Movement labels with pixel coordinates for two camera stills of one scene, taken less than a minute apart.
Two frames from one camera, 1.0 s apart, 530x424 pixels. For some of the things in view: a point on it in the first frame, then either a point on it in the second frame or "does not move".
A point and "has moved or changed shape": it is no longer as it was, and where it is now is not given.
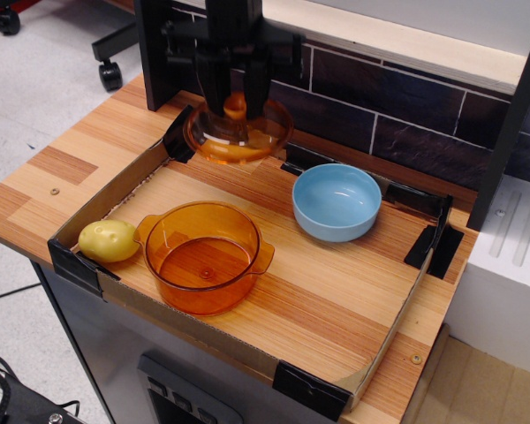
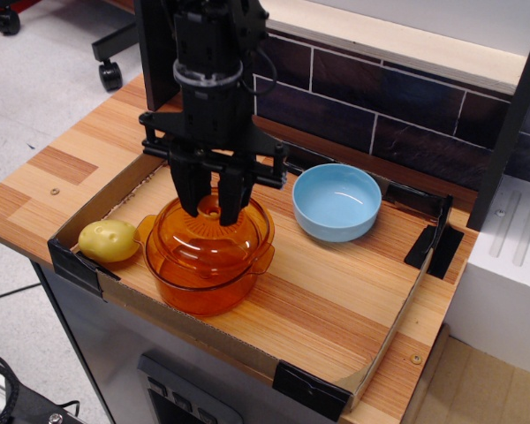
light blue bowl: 336,202 does not move
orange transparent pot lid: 233,138 has moved or changed shape
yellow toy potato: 109,241 does not move
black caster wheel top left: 7,21 does not move
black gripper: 232,28 -> 216,127
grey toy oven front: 172,397 does not move
